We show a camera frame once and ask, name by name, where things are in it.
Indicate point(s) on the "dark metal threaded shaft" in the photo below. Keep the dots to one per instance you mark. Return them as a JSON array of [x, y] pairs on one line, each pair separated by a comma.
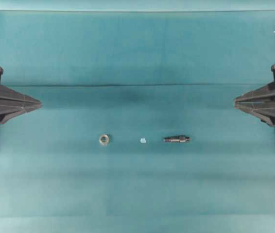
[[177, 139]]

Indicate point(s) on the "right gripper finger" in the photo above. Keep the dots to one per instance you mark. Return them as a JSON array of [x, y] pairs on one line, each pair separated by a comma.
[[265, 111], [263, 94]]

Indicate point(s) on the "teal table cloth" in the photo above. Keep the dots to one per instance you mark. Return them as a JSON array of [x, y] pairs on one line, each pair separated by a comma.
[[137, 69]]

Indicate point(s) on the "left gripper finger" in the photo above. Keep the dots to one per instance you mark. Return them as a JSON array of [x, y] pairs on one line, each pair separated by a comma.
[[10, 109], [9, 94]]

